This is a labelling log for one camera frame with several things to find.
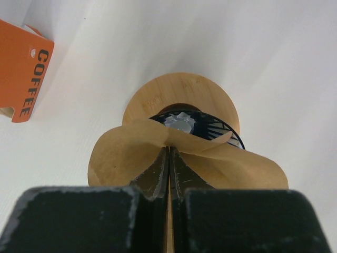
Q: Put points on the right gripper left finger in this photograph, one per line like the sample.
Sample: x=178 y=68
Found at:
x=153 y=181

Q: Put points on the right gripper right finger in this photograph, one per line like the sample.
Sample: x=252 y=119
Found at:
x=182 y=177

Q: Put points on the single brown coffee filter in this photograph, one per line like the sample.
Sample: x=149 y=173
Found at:
x=166 y=224

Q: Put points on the blue glass dripper cone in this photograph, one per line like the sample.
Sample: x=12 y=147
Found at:
x=200 y=124

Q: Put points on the wooden dripper ring holder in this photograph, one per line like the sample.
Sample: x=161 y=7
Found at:
x=181 y=88

